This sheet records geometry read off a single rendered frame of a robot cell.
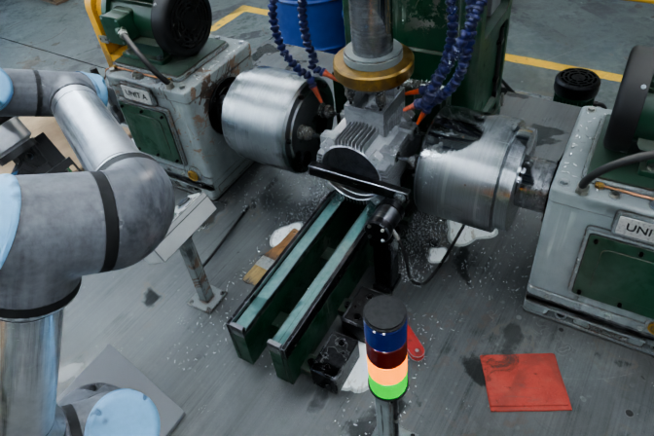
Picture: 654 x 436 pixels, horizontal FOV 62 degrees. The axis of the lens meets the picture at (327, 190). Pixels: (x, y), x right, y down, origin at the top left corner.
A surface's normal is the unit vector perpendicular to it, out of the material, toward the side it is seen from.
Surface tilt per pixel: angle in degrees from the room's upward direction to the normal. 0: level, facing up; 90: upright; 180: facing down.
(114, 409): 52
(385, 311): 0
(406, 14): 90
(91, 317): 0
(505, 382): 2
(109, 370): 47
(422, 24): 90
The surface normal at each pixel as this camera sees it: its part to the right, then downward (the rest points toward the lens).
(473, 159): -0.41, -0.12
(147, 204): 0.83, -0.29
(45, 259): 0.57, 0.48
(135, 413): 0.66, -0.32
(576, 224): -0.49, 0.61
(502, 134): -0.18, -0.63
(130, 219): 0.70, -0.04
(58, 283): 0.81, 0.49
